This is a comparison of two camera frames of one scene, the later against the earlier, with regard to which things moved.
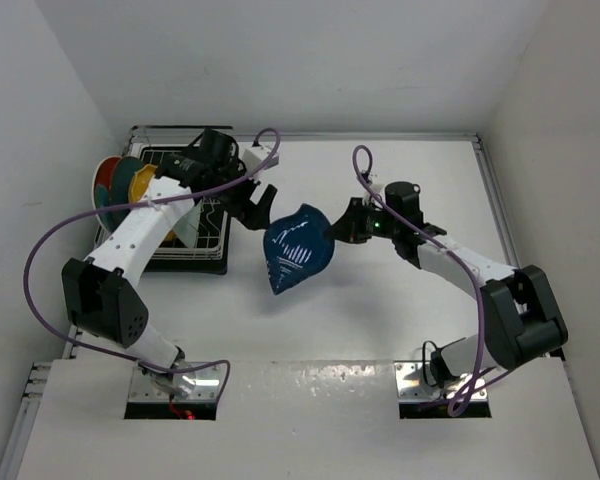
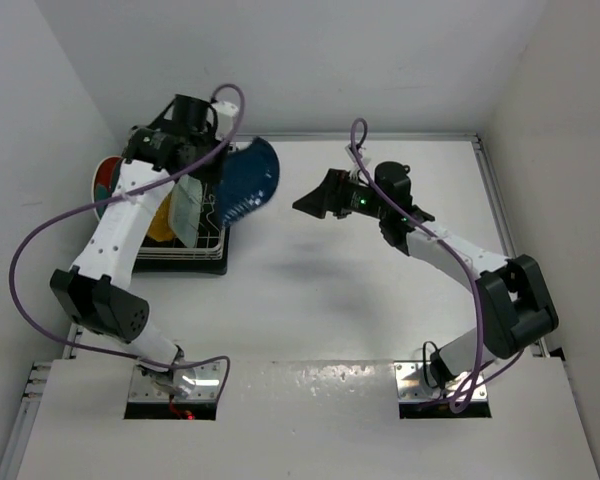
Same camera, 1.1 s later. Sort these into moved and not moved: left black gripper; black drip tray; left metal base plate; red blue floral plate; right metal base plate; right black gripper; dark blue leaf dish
Moved: right black gripper; left black gripper; dark blue leaf dish
Not moved: left metal base plate; right metal base plate; red blue floral plate; black drip tray
